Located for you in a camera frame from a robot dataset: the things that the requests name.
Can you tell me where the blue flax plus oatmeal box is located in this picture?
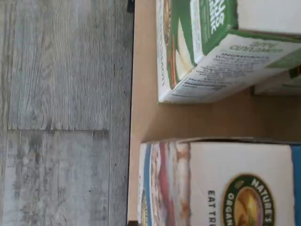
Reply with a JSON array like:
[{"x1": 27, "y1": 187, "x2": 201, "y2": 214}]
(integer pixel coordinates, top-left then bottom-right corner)
[{"x1": 137, "y1": 137, "x2": 301, "y2": 226}]

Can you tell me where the green apple cinnamon oatmeal box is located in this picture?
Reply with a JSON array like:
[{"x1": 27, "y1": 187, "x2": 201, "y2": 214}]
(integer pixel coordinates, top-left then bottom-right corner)
[
  {"x1": 253, "y1": 67, "x2": 301, "y2": 95},
  {"x1": 157, "y1": 0, "x2": 301, "y2": 105}
]

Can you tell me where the wooden shelf board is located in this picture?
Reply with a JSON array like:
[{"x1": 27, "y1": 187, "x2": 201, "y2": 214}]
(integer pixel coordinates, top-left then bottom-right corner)
[{"x1": 127, "y1": 0, "x2": 301, "y2": 226}]

